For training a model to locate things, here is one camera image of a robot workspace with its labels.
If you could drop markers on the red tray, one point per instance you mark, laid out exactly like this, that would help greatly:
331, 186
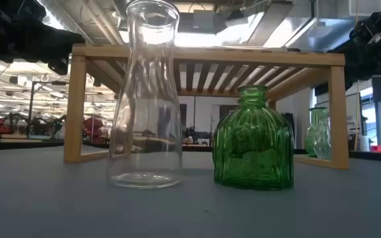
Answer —
380, 148

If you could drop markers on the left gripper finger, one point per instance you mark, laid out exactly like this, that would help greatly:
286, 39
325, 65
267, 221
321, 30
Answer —
65, 43

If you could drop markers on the silver ceiling air duct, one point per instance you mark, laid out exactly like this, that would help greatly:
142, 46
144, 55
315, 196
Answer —
309, 29

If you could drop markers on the tall clear glass carafe vase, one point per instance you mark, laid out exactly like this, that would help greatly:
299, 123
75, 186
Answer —
151, 33

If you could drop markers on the grey ceiling vent box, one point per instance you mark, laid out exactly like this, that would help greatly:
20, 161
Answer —
203, 21

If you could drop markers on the small green glass vase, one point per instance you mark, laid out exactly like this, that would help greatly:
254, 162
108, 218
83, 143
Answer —
313, 139

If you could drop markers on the red cabinet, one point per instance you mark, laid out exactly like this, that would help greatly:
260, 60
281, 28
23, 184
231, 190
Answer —
93, 127

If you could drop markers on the wooden slatted shelf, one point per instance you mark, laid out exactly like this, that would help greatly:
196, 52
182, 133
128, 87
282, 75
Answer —
210, 54

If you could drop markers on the black metal stand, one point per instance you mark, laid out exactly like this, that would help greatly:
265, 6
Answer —
30, 109

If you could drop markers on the white paper roll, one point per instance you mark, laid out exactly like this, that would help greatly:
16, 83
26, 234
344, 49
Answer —
364, 143

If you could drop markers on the squat green ribbed glass vase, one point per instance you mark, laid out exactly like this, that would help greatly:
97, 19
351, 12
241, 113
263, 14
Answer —
253, 142

